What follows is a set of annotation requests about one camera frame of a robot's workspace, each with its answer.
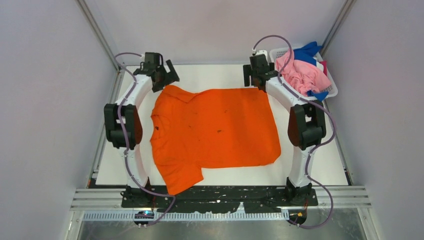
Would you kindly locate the red garment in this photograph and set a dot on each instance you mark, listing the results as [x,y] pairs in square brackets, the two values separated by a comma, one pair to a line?
[323,67]

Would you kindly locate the white slotted cable duct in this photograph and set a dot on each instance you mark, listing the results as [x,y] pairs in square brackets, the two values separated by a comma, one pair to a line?
[137,216]

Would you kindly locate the orange t-shirt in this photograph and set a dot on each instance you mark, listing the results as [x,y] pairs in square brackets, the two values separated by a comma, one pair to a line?
[212,129]

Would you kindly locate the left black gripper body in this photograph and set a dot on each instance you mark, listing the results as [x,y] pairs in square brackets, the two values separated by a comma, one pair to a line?
[162,79]

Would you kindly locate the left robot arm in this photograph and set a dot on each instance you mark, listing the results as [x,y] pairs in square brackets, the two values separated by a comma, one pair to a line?
[123,127]

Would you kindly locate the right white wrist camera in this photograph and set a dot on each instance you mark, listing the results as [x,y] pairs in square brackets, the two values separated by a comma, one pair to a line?
[260,52]

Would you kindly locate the pink t-shirt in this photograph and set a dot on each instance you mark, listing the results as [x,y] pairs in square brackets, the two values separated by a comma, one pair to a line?
[301,75]

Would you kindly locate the blue t-shirt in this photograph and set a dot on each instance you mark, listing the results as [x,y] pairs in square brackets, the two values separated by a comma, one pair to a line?
[308,53]

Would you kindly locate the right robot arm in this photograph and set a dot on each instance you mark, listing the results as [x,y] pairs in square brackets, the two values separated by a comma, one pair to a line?
[306,124]

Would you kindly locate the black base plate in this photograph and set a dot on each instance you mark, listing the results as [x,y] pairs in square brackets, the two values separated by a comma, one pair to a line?
[216,199]

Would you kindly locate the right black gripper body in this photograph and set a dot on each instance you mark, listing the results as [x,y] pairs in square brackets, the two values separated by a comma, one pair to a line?
[252,76]

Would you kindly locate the aluminium frame rail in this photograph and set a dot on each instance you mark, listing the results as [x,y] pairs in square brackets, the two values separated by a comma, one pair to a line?
[96,21]

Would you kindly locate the white plastic laundry basket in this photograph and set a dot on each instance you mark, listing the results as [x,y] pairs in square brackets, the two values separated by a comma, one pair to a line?
[278,52]

